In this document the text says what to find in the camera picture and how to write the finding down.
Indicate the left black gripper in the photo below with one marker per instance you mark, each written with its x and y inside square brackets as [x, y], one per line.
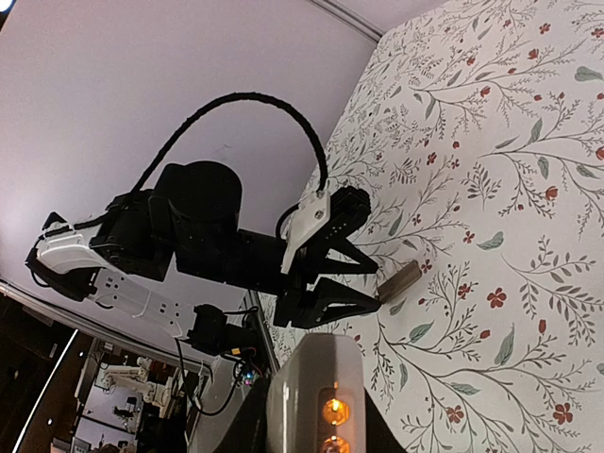
[329, 301]

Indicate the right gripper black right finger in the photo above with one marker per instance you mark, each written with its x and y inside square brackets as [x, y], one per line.
[378, 436]

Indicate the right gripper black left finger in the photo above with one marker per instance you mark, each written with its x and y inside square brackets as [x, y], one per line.
[248, 430]

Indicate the orange battery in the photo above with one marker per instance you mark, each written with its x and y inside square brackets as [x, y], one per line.
[335, 412]

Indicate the grey remote battery cover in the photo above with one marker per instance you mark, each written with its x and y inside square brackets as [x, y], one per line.
[399, 282]

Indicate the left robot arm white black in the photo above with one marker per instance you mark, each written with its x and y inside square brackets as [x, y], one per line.
[190, 221]

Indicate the floral patterned table mat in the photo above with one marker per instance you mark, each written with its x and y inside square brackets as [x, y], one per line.
[477, 129]

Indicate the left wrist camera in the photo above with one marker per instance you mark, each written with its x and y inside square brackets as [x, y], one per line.
[323, 222]

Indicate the aluminium front rail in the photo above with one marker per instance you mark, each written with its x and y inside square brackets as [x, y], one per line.
[252, 301]

